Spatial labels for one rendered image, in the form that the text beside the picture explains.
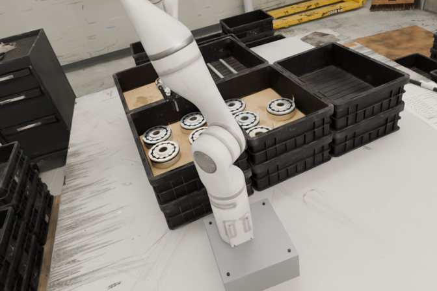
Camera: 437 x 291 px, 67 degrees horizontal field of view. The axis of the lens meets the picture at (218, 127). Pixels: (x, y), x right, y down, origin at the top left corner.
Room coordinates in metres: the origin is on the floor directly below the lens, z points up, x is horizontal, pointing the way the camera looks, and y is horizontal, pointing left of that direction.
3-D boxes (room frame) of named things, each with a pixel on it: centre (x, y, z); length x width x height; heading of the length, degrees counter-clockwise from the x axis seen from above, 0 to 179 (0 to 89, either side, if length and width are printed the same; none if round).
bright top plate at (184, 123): (1.02, 0.08, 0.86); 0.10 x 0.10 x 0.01
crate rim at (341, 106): (1.05, -0.46, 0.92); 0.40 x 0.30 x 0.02; 16
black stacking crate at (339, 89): (1.05, -0.46, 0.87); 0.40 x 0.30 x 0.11; 16
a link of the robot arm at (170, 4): (0.90, 0.08, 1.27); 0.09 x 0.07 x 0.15; 90
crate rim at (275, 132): (0.97, -0.17, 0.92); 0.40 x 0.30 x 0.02; 16
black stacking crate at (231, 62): (1.36, -0.06, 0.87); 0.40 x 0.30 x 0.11; 16
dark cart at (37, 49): (2.31, 1.32, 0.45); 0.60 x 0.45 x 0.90; 10
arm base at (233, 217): (0.56, 0.01, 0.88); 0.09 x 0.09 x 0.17; 13
